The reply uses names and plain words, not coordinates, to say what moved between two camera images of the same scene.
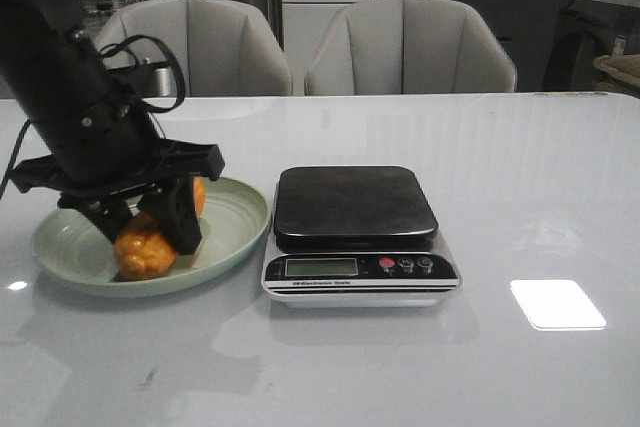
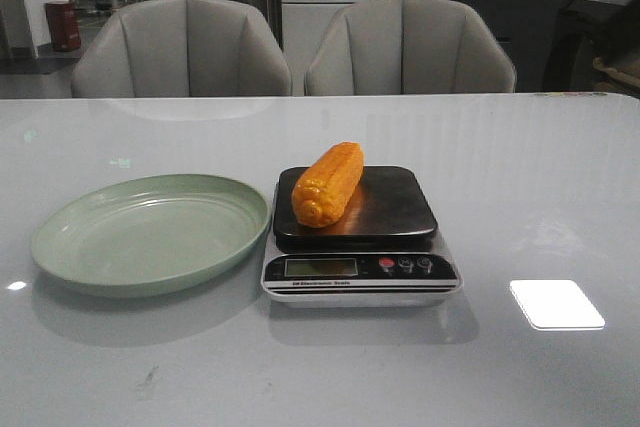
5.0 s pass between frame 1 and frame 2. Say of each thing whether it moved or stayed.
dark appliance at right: stayed
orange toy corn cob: moved
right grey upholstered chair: stayed
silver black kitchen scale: stayed
